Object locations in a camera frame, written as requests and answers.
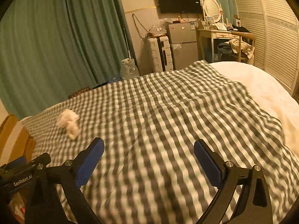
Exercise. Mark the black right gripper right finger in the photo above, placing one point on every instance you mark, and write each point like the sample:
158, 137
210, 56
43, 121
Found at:
253, 205

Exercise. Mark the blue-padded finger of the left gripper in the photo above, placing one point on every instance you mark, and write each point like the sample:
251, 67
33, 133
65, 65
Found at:
15, 164

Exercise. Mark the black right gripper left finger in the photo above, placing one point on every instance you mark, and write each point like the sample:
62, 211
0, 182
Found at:
43, 203

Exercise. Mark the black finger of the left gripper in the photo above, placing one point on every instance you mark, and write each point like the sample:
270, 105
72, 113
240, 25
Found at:
41, 161

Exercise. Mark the cardboard box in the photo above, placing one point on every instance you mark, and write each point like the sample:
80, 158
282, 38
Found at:
15, 140

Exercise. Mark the brown floral bag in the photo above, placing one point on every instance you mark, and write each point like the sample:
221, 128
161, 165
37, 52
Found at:
81, 91

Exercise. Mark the white bed cover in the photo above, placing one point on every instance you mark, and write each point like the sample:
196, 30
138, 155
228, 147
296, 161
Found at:
268, 93

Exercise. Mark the grey checkered cloth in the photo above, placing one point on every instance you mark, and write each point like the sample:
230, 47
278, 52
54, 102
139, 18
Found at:
148, 172

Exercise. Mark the green curtain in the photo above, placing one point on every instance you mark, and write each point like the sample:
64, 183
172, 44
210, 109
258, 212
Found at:
53, 48

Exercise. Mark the large water bottle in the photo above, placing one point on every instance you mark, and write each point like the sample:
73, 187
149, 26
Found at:
129, 69

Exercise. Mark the white suitcase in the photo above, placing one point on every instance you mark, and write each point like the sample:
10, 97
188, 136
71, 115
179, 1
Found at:
160, 54

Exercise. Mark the wooden chair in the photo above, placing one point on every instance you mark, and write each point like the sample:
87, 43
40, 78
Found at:
243, 48

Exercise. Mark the plastic bag on suitcase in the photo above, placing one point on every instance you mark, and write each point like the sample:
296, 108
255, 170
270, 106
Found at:
157, 31

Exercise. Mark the white dressing table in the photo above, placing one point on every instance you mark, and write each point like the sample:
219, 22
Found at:
212, 35

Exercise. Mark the grey mini fridge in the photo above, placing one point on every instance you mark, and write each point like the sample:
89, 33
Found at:
183, 40

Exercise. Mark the oval vanity mirror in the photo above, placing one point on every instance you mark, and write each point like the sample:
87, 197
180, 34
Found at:
213, 11

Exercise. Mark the black wall television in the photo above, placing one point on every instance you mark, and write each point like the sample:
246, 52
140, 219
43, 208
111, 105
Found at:
180, 6

